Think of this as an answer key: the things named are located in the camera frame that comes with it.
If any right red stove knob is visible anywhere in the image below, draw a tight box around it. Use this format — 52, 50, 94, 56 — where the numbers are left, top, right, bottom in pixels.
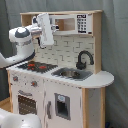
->
31, 81, 37, 87

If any grey ice dispenser panel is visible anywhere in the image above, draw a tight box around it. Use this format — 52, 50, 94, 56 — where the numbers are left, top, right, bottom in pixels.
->
55, 93, 71, 120

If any black toy faucet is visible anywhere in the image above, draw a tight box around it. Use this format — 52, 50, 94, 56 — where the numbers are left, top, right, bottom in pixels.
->
76, 50, 94, 70

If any black toy stovetop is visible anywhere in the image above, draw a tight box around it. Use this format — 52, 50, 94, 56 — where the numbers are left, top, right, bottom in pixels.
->
19, 61, 56, 73

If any white toy oven door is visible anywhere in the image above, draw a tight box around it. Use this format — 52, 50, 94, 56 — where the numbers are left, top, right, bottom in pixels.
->
13, 88, 44, 123

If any red stove knob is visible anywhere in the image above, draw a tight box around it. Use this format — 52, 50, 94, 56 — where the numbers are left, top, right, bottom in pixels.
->
31, 81, 37, 87
12, 76, 19, 83

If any grey cabinet door handle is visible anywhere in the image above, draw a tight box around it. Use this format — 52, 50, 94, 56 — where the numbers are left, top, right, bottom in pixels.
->
47, 101, 51, 119

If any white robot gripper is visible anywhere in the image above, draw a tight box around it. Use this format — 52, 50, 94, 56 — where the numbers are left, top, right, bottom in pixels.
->
31, 13, 54, 48

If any left red stove knob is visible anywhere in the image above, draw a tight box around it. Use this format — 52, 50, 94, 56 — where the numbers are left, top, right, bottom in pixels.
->
12, 76, 19, 83

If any white toy microwave door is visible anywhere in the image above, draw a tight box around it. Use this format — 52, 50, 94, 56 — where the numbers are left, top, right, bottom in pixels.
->
50, 15, 77, 35

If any wooden toy kitchen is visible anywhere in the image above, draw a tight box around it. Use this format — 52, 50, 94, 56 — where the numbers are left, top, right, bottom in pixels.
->
8, 10, 114, 128

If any metal toy sink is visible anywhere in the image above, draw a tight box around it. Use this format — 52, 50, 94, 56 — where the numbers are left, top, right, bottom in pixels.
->
52, 68, 92, 81

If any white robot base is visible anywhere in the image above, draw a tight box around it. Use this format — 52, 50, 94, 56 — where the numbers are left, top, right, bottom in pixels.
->
0, 108, 42, 128

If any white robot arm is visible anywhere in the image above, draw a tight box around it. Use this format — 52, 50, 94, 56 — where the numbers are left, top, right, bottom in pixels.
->
0, 13, 56, 68

